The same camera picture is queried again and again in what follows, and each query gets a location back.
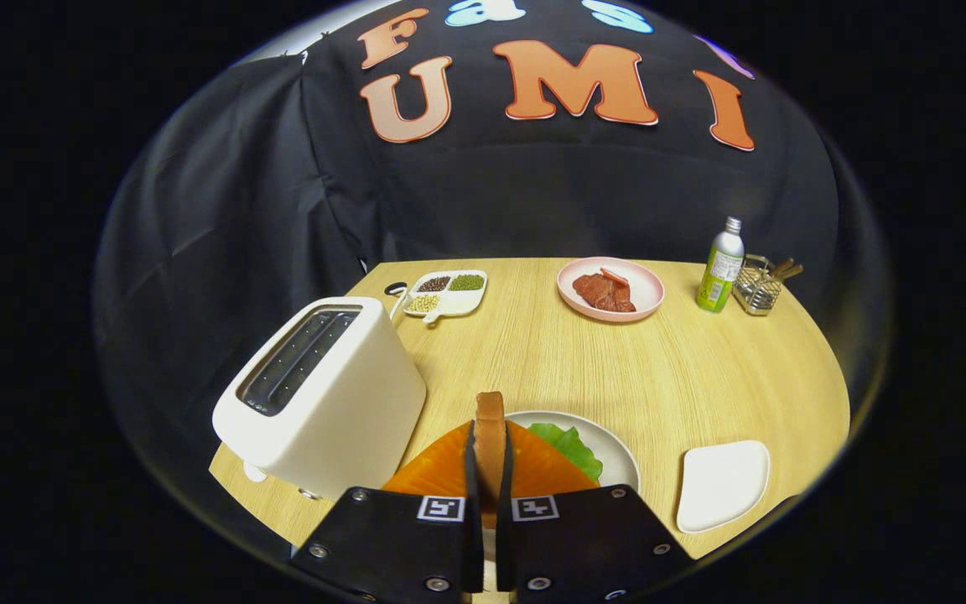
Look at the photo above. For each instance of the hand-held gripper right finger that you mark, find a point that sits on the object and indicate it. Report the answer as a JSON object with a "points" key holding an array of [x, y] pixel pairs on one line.
{"points": [[584, 545]]}

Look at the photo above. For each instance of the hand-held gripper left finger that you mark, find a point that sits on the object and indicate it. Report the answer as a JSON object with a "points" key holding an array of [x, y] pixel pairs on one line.
{"points": [[407, 545]]}

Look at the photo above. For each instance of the green lettuce leaf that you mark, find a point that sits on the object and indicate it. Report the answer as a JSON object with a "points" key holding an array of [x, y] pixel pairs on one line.
{"points": [[571, 449]]}

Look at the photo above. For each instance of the toasted bread slice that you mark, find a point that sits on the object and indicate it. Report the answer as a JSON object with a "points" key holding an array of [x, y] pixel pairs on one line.
{"points": [[490, 445]]}

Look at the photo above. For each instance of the round white plate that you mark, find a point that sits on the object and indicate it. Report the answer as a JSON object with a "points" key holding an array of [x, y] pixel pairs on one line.
{"points": [[617, 453]]}

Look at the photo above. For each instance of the square white plate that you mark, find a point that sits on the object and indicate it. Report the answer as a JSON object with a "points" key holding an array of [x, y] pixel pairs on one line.
{"points": [[722, 486]]}

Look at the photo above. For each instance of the white toaster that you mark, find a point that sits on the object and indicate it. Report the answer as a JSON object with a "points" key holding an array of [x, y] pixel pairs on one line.
{"points": [[349, 403]]}

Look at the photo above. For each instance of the pale yellow beans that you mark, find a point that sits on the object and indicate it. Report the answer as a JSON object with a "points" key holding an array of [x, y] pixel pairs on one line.
{"points": [[423, 303]]}

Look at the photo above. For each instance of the white divided seasoning dish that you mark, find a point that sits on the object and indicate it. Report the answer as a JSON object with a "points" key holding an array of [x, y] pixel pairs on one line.
{"points": [[462, 302]]}

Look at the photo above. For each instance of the red meat slices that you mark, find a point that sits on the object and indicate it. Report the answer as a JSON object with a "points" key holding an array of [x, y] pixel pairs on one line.
{"points": [[596, 292]]}

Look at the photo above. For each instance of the dark brown beans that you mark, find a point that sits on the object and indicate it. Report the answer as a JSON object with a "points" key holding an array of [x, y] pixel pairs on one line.
{"points": [[434, 283]]}

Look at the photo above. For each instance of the pink plate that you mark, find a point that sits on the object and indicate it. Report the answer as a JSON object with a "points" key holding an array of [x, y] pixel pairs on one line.
{"points": [[646, 289]]}

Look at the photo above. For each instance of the green beans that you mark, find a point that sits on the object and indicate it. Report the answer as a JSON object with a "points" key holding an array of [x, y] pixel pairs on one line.
{"points": [[467, 282]]}

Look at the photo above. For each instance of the small red sausage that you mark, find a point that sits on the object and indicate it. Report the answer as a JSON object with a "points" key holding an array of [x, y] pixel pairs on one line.
{"points": [[615, 276]]}

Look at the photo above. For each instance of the green label metal bottle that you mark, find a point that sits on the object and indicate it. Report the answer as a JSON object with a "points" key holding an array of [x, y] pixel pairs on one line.
{"points": [[719, 268]]}

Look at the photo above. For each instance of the black backdrop cloth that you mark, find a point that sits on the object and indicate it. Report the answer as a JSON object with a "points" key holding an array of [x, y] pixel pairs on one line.
{"points": [[533, 193]]}

